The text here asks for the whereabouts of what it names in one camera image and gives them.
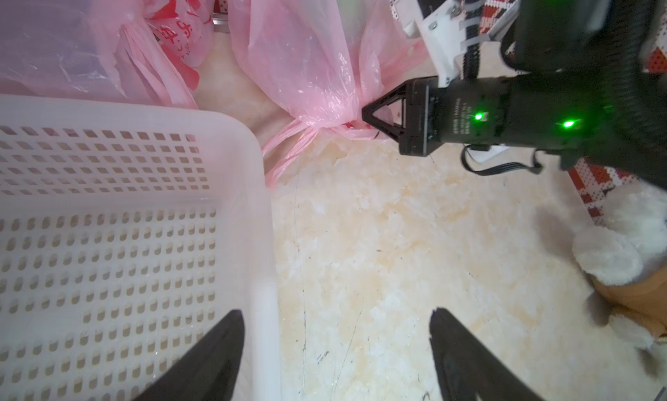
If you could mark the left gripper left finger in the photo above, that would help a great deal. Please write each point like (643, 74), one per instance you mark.
(209, 370)

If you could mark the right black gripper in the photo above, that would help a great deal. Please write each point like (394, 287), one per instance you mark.
(516, 112)

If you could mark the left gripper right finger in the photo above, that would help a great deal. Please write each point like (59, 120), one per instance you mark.
(466, 369)

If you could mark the pink plastic bag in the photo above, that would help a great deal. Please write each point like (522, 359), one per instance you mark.
(131, 51)
(321, 61)

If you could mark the white plastic basket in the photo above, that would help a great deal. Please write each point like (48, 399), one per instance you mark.
(127, 233)

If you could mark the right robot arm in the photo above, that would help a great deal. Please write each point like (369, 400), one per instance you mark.
(563, 77)

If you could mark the white plush teddy bear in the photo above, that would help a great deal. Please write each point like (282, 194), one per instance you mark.
(625, 260)

